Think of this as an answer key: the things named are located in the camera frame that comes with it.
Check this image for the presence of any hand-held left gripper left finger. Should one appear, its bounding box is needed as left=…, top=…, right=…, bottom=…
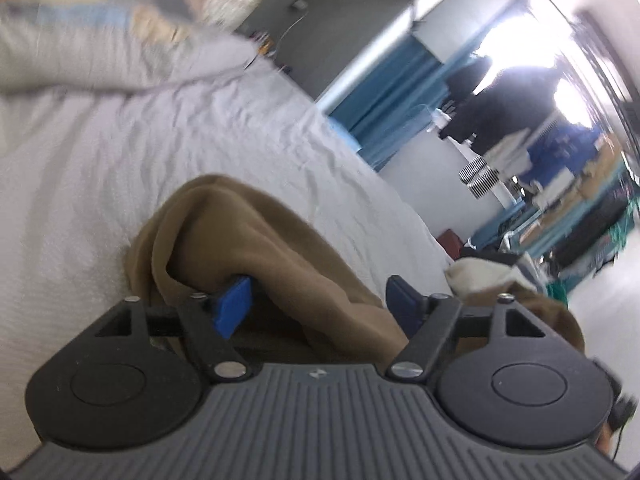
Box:
left=95, top=276, right=261, bottom=381

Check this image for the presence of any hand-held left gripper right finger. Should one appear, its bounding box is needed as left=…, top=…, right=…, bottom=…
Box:
left=386, top=275, right=548, bottom=381

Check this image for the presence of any brown fleece jacket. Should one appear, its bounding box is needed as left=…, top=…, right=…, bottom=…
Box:
left=125, top=174, right=586, bottom=361

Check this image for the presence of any dark red object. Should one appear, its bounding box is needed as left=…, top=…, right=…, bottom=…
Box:
left=436, top=230, right=463, bottom=261

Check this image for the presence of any white and blue striped sweater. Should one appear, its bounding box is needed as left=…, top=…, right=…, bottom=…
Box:
left=445, top=250, right=541, bottom=301

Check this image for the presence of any green garment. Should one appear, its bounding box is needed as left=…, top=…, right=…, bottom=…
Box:
left=542, top=277, right=573, bottom=308

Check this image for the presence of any bed with white sheet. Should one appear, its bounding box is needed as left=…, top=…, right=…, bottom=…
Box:
left=0, top=35, right=453, bottom=466

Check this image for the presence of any blue curtain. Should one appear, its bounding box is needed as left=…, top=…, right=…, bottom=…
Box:
left=327, top=37, right=446, bottom=171

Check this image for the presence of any black hanging coat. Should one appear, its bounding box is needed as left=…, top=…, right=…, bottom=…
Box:
left=440, top=55, right=566, bottom=156

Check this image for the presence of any blue hanging jacket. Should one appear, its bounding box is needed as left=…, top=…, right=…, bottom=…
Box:
left=520, top=122, right=601, bottom=186

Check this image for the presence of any small bedside clutter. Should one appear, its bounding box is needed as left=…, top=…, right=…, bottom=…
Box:
left=247, top=30, right=278, bottom=58

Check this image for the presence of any white cable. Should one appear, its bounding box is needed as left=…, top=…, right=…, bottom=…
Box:
left=277, top=10, right=307, bottom=48

